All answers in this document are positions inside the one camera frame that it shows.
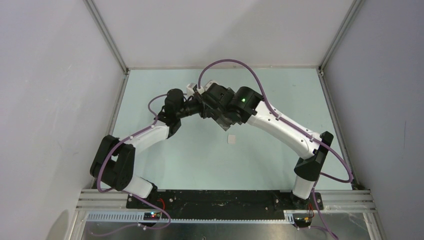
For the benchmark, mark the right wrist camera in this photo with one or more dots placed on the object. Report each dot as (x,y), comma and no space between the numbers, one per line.
(204,88)

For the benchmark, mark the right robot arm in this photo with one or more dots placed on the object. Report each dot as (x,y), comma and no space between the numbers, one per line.
(246,106)

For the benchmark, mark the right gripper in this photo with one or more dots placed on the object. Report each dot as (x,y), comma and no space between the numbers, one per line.
(217,115)

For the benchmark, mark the white battery cover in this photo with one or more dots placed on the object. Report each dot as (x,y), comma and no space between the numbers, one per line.
(231,139)

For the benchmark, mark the left controller board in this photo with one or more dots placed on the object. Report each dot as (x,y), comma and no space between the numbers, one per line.
(151,216)

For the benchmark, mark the right controller board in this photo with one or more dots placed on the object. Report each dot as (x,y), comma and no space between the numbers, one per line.
(304,220)

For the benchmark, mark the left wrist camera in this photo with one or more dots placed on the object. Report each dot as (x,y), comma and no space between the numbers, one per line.
(191,89)

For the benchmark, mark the controller board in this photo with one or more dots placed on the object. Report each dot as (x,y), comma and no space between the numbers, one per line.
(304,220)
(151,216)

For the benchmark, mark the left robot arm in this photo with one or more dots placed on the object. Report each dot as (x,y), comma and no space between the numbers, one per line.
(114,161)

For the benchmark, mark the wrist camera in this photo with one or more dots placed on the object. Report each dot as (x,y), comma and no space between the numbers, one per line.
(191,89)
(204,88)

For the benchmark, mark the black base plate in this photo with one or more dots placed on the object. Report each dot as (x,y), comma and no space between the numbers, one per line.
(230,205)

